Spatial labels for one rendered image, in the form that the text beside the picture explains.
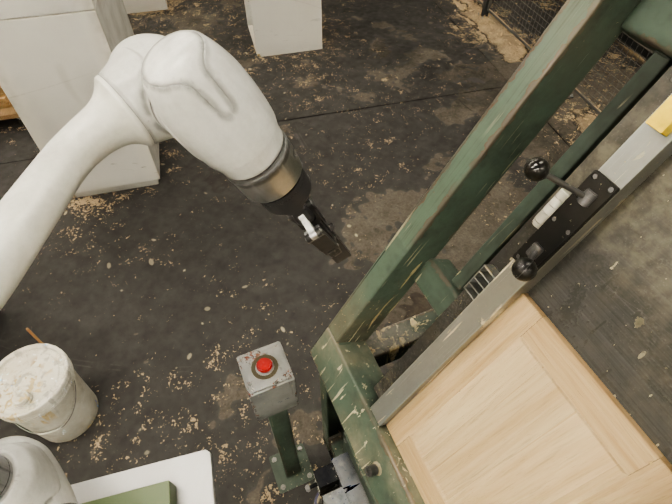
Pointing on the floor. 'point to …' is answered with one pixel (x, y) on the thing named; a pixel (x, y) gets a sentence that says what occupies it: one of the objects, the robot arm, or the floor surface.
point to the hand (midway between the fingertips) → (335, 247)
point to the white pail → (45, 393)
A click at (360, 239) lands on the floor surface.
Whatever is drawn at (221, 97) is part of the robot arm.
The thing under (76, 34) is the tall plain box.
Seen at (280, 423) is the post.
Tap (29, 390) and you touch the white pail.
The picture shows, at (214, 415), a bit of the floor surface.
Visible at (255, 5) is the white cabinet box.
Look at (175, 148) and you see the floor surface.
